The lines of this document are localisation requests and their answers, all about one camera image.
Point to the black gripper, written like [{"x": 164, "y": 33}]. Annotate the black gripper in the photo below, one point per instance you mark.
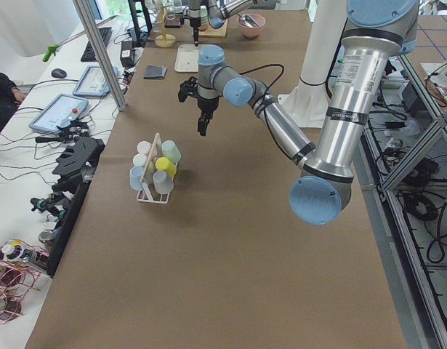
[
  {"x": 194, "y": 21},
  {"x": 206, "y": 104}
]

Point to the cream rabbit tray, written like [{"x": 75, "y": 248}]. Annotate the cream rabbit tray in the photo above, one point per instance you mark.
[{"x": 187, "y": 59}]

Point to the green cup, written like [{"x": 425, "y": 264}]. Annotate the green cup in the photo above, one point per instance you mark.
[{"x": 171, "y": 151}]

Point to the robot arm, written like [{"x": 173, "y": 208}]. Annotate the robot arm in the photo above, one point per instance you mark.
[
  {"x": 218, "y": 15},
  {"x": 375, "y": 31}
]

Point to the yellow cup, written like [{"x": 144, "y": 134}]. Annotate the yellow cup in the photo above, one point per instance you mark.
[{"x": 167, "y": 166}]

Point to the pink cup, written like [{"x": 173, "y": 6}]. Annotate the pink cup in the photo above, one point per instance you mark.
[{"x": 143, "y": 147}]

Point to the grey cup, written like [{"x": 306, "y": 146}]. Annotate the grey cup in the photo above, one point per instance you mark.
[{"x": 163, "y": 184}]

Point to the cream cup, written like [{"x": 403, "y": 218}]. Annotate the cream cup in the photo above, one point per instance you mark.
[{"x": 139, "y": 160}]

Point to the blue cup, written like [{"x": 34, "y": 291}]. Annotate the blue cup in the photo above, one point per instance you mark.
[{"x": 135, "y": 178}]

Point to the wooden cutting board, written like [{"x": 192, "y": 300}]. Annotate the wooden cutting board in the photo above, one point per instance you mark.
[{"x": 211, "y": 32}]

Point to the wooden mug tree stand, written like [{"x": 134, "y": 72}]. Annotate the wooden mug tree stand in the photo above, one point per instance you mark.
[{"x": 163, "y": 39}]

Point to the pink bowl with cutlery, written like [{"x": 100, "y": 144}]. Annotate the pink bowl with cutlery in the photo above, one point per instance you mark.
[{"x": 251, "y": 25}]

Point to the folded grey cloth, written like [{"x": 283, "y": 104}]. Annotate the folded grey cloth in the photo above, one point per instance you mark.
[{"x": 155, "y": 72}]

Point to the far teach pendant tablet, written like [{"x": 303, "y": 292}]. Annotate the far teach pendant tablet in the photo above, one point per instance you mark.
[{"x": 92, "y": 83}]

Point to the teach pendant tablet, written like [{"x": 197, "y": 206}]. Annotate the teach pendant tablet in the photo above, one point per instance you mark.
[
  {"x": 59, "y": 113},
  {"x": 92, "y": 83}
]

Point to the black tool holder rack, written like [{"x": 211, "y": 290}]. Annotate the black tool holder rack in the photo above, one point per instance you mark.
[{"x": 75, "y": 167}]

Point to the near teach pendant tablet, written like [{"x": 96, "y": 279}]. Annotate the near teach pendant tablet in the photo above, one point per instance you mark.
[{"x": 59, "y": 113}]

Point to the grey computer mouse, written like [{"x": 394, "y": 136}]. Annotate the grey computer mouse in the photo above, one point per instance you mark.
[{"x": 58, "y": 73}]

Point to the white wire cup rack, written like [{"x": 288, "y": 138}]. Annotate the white wire cup rack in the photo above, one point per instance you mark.
[{"x": 148, "y": 193}]

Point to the aluminium frame post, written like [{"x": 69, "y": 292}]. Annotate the aluminium frame post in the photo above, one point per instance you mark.
[{"x": 86, "y": 17}]

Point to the copper wire basket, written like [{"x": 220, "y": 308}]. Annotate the copper wire basket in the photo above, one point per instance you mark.
[{"x": 23, "y": 268}]

